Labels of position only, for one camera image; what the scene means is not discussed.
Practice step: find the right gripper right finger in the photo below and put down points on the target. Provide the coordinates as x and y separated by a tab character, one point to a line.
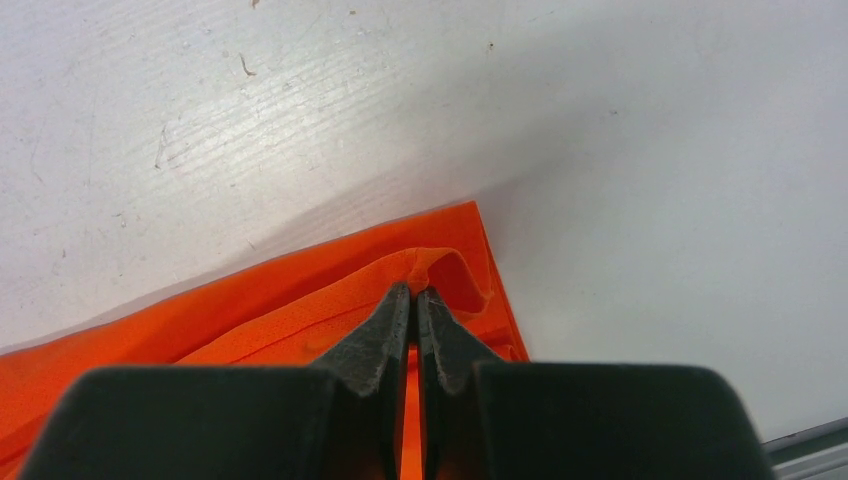
486	418

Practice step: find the aluminium frame rail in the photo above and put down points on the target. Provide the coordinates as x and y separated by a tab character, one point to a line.
815	453

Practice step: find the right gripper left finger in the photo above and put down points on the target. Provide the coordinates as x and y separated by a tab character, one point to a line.
338	417

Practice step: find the orange t shirt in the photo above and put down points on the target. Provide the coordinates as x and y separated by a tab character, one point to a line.
285	311

